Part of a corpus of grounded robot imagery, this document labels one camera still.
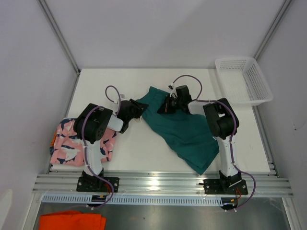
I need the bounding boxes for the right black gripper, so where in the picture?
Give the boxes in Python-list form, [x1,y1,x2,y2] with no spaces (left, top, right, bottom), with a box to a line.
[157,95,182,115]

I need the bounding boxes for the teal green shorts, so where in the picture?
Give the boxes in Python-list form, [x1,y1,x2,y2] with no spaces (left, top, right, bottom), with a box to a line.
[137,87,219,175]

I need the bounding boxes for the pink patterned shorts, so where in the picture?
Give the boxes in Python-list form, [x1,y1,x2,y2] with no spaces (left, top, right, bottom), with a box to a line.
[50,118,117,167]

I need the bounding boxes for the patterned orange blue shorts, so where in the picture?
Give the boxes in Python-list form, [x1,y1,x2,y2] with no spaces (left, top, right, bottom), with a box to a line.
[49,132,59,156]

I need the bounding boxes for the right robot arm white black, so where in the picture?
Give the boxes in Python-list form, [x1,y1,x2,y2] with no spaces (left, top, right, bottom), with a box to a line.
[157,85,242,194]

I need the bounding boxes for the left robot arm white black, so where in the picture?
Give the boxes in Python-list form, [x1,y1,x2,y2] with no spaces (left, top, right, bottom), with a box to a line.
[73,99,148,192]

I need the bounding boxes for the folded orange shorts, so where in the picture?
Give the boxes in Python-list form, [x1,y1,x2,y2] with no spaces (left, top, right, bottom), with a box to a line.
[38,210,106,230]

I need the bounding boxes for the white plastic basket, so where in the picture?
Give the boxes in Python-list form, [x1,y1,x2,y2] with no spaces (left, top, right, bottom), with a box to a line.
[215,57,273,106]

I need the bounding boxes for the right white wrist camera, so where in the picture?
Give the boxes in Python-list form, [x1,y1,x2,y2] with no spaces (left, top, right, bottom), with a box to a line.
[168,83,177,96]

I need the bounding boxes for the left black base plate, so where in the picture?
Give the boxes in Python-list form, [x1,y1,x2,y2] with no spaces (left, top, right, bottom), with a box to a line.
[76,172,119,193]

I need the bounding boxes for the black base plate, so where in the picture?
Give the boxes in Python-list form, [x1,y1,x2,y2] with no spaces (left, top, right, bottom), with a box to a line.
[199,179,248,195]
[76,172,119,193]

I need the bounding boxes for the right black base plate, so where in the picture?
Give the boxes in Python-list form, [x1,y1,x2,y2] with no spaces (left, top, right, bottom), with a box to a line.
[199,179,248,195]

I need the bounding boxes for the white slotted cable duct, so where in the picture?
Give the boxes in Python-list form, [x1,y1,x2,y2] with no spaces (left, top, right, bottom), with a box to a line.
[42,194,223,207]

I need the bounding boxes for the aluminium mounting rail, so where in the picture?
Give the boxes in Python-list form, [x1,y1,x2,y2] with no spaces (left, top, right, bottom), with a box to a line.
[32,171,294,197]

